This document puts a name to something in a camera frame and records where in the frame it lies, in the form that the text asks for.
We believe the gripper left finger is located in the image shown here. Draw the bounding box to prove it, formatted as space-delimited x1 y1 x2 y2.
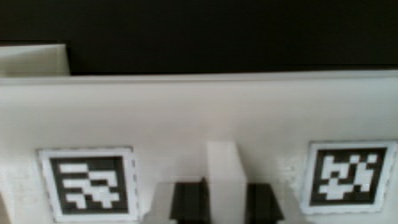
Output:
168 179 211 224

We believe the white cabinet body box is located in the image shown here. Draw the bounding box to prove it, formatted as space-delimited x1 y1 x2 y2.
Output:
0 69 398 224

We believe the white U-shaped obstacle frame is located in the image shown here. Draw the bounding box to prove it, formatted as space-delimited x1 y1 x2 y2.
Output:
0 44 69 78

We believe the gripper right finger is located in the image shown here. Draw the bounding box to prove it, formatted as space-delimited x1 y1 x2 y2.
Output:
245 183 284 224

